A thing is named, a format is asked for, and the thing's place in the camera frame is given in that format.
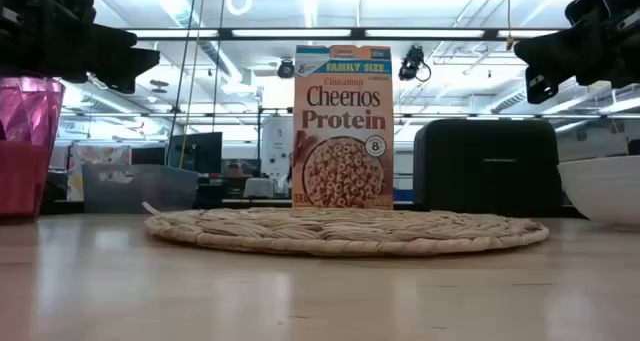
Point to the black ceiling camera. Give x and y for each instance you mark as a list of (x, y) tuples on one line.
[(411, 63), (286, 70)]

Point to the round woven straw placemat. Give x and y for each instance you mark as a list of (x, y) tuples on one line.
[(345, 231)]

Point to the colourful printed poster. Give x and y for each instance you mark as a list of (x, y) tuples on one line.
[(95, 156)]

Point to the pink faceted drinking glass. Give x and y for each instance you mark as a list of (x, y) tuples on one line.
[(25, 156)]

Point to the white ceramic bowl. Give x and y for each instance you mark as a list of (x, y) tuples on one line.
[(605, 191)]

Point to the black two-slot toaster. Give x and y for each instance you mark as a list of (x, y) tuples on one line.
[(487, 166)]

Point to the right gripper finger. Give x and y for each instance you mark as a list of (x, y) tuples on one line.
[(560, 53), (540, 86)]

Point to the grey storage bin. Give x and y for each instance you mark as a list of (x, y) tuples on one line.
[(140, 191)]

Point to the black computer monitor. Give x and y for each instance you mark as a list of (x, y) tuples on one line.
[(200, 153)]

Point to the black ceiling truss beam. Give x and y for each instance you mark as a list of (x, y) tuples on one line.
[(357, 33)]

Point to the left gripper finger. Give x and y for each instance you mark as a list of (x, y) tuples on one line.
[(112, 38), (125, 66)]

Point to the Cinnamon Cheerios Protein cereal box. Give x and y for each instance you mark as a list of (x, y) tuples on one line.
[(342, 106)]

